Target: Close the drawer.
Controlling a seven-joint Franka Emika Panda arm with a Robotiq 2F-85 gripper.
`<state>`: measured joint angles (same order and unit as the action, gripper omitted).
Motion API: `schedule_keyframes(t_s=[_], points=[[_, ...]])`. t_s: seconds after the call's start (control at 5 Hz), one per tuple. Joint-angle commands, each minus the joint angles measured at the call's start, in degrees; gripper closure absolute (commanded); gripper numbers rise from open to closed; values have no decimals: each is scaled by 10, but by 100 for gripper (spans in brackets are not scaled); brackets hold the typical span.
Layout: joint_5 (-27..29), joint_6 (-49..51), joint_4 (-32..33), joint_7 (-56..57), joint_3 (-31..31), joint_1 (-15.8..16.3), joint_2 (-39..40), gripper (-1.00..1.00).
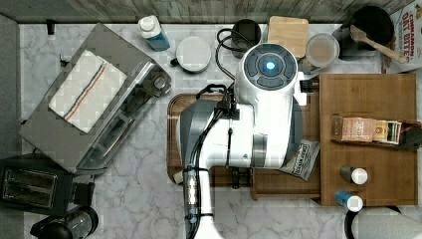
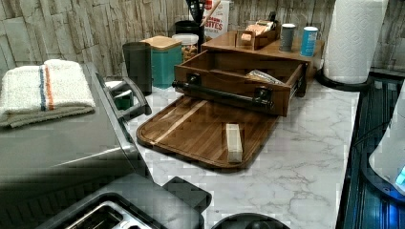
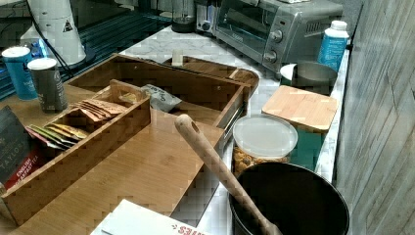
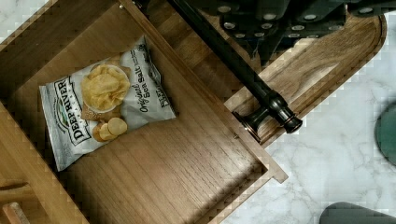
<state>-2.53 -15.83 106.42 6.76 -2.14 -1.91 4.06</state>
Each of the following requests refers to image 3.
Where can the green yellow tea bag packets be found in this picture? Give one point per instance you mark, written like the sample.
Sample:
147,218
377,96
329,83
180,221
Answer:
56,135

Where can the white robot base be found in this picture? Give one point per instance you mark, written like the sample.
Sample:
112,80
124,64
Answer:
52,21

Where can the grey metal bowl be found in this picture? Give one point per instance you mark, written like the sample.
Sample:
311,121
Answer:
309,76

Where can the brown tea bag packets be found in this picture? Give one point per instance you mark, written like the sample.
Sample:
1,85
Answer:
98,110

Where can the wooden serving tray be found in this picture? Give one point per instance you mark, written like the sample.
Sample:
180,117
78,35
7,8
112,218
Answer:
215,69

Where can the dark Taylors tea box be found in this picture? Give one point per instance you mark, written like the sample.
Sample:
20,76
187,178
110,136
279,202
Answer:
20,154

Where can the grey packet in drawer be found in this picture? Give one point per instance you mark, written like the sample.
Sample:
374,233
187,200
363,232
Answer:
160,99

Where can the wooden spoon handle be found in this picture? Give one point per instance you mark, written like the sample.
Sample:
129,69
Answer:
199,143

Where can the white paper box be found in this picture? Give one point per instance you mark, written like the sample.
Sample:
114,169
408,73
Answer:
131,219

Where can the black round pot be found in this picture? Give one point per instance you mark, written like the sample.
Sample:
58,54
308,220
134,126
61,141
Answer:
296,199

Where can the bamboo lid container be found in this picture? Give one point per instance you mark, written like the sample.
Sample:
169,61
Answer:
311,114

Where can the clear plastic snack jar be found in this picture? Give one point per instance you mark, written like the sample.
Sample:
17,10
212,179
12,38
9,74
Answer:
262,139

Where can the silver toaster oven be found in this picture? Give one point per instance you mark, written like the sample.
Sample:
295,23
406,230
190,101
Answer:
275,33

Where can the wooden tea caddy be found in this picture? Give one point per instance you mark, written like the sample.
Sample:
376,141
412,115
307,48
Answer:
30,195

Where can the blue cylindrical canister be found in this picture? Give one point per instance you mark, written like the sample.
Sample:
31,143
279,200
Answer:
16,59

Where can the dark grey cylindrical canister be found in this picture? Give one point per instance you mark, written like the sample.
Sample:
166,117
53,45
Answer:
48,84

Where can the blue white bottle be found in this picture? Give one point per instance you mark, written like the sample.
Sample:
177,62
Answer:
333,45

